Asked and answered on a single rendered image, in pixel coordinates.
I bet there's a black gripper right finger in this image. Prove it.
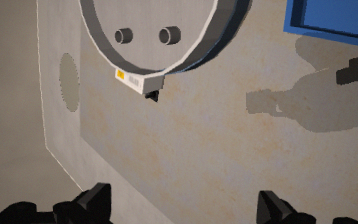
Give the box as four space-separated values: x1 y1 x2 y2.
256 191 358 224

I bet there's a blue crate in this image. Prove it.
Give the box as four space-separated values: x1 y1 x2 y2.
283 0 358 46

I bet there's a grey metal ring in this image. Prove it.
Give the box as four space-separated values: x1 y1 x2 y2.
158 26 180 45
114 28 132 44

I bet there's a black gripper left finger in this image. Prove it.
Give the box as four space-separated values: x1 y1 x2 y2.
0 183 113 224

